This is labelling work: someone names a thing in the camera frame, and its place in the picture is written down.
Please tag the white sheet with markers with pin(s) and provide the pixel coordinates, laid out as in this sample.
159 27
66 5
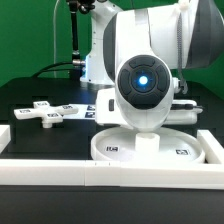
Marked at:
85 111

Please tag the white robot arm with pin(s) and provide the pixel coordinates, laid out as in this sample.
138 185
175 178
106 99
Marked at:
135 51

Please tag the white U-shaped fence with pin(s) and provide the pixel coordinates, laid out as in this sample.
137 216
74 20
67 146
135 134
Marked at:
208 174

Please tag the black camera stand pole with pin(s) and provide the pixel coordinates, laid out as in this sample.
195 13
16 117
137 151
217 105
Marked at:
84 7

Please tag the white cross-shaped table base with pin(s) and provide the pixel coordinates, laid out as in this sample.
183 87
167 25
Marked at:
49 114

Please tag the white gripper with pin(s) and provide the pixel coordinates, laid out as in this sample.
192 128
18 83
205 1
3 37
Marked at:
111 109

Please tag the white round table top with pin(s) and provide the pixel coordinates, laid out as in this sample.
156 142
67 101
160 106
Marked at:
118 144

